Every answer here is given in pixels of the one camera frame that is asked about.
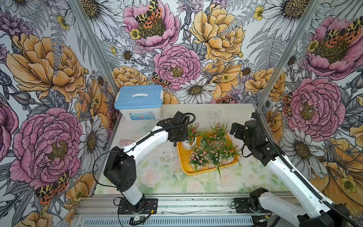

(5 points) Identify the red flower white pot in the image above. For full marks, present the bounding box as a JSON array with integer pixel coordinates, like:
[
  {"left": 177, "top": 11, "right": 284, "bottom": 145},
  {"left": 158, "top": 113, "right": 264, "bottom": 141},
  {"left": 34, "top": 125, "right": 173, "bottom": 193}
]
[{"left": 182, "top": 123, "right": 202, "bottom": 150}]

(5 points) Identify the pink orange flower white pot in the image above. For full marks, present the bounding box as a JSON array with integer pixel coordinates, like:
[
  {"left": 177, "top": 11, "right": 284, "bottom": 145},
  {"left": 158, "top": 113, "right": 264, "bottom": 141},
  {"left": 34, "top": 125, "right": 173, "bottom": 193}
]
[{"left": 208, "top": 147, "right": 222, "bottom": 179}]

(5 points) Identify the light pink flower white pot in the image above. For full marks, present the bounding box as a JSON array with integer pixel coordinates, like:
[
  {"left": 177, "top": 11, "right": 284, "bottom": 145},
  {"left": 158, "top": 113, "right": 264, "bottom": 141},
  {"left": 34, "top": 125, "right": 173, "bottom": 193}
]
[{"left": 189, "top": 146, "right": 209, "bottom": 173}]

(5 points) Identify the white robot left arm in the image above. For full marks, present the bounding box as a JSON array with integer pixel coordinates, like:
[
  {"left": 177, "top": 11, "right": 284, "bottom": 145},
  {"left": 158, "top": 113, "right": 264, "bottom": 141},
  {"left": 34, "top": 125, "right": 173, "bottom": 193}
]
[{"left": 104, "top": 111, "right": 196, "bottom": 209}]

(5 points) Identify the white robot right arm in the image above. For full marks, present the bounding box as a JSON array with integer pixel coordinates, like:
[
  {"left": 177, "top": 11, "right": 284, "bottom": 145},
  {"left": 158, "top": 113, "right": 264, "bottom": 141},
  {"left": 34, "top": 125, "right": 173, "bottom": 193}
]
[{"left": 230, "top": 119, "right": 360, "bottom": 227}]

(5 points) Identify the blue lid white storage box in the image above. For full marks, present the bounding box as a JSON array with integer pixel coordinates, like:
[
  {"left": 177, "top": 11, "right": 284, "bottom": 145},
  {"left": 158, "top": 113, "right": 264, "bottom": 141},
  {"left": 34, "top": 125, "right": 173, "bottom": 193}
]
[{"left": 114, "top": 85, "right": 164, "bottom": 121}]

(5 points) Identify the red white carton box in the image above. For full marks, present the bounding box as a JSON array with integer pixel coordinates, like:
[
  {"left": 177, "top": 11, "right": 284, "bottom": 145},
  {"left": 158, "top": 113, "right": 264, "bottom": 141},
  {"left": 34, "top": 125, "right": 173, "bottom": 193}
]
[{"left": 118, "top": 140, "right": 135, "bottom": 148}]

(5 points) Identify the yellow plastic tray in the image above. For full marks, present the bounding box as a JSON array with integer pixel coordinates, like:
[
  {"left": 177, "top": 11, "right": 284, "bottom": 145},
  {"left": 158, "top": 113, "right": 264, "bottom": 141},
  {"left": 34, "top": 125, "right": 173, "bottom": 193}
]
[{"left": 177, "top": 135, "right": 239, "bottom": 176}]

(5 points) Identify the right aluminium corner post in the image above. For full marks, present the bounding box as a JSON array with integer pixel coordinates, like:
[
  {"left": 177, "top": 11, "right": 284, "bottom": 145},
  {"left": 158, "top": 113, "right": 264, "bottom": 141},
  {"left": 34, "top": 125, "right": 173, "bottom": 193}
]
[{"left": 256, "top": 0, "right": 324, "bottom": 108}]

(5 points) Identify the aluminium corner post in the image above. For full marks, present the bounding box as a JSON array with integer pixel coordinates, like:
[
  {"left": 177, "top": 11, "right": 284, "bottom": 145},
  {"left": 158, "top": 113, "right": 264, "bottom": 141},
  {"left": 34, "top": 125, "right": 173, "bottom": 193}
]
[
  {"left": 70, "top": 1, "right": 119, "bottom": 96},
  {"left": 256, "top": 0, "right": 324, "bottom": 108}
]

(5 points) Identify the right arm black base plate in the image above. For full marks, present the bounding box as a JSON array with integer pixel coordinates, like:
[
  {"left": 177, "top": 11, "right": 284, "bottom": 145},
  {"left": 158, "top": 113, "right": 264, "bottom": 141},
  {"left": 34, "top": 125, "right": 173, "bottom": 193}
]
[{"left": 230, "top": 197, "right": 271, "bottom": 214}]

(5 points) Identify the aluminium front rail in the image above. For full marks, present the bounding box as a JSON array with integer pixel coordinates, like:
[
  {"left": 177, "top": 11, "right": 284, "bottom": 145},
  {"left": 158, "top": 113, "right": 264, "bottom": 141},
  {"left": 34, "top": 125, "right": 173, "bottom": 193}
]
[{"left": 71, "top": 194, "right": 292, "bottom": 227}]

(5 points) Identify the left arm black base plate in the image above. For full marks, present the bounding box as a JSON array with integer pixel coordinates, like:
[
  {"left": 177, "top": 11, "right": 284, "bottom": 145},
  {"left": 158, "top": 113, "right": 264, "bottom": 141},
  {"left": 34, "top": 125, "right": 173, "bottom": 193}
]
[{"left": 117, "top": 198, "right": 158, "bottom": 215}]

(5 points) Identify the left aluminium corner post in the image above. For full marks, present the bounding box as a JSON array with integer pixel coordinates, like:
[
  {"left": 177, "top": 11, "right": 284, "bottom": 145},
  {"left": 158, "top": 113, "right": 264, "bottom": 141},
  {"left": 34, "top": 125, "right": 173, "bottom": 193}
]
[{"left": 70, "top": 1, "right": 119, "bottom": 96}]

